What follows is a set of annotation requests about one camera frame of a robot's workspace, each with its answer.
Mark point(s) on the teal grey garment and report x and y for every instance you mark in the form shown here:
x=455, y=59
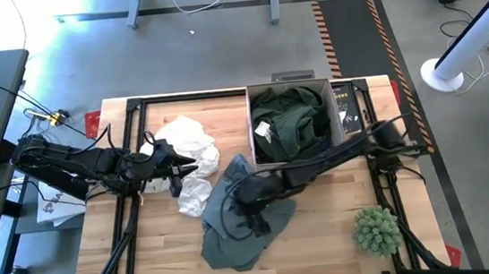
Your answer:
x=233, y=250

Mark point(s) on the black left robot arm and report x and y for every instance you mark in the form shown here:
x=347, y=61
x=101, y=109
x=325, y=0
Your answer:
x=71, y=160

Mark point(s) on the yellow clamp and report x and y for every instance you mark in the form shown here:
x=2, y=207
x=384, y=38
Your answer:
x=61, y=116

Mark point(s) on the white garment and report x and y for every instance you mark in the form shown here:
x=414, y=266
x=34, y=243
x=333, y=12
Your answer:
x=190, y=135

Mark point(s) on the white fabric storage bin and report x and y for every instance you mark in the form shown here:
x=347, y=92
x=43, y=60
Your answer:
x=335, y=110

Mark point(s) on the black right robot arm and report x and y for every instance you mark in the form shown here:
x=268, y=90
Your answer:
x=332, y=157

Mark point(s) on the black aluminium table frame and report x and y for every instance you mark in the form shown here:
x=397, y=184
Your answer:
x=186, y=97

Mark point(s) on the white pole on round base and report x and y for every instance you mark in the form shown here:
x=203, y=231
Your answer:
x=477, y=29

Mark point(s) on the black book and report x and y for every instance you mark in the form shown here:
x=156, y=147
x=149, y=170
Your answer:
x=346, y=109

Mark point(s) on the grey metal box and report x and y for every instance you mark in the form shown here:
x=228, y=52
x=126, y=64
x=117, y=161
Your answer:
x=292, y=76

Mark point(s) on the dark green garment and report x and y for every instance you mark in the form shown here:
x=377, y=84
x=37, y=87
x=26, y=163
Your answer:
x=292, y=123

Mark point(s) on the green artificial plant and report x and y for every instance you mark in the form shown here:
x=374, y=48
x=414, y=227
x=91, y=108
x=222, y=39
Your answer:
x=377, y=232

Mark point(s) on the black hazard striped floor mat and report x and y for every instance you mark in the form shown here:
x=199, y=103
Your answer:
x=352, y=36

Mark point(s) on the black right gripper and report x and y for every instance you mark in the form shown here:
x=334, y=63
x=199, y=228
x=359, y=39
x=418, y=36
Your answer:
x=259, y=192

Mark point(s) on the white printed paper sheets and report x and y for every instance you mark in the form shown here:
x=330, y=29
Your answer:
x=53, y=209

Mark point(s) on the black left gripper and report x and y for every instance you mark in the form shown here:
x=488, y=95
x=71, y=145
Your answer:
x=163, y=160

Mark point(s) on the red table corner bracket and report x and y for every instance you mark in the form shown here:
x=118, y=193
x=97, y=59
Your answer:
x=92, y=124
x=396, y=91
x=454, y=256

